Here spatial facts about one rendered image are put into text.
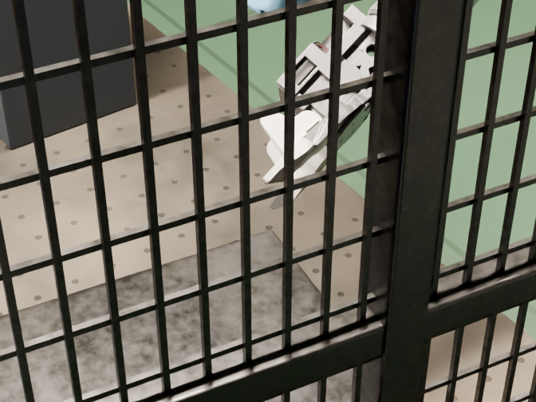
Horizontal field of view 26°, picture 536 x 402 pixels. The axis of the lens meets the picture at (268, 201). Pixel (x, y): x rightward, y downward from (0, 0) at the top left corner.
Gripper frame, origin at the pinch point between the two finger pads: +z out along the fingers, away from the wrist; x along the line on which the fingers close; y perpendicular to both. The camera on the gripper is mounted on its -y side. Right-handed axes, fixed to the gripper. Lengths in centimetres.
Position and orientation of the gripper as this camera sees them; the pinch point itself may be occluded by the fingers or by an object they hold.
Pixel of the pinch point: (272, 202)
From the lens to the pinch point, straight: 113.0
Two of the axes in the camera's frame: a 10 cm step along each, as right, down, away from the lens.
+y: -7.4, -6.6, 1.5
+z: -6.7, 7.4, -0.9
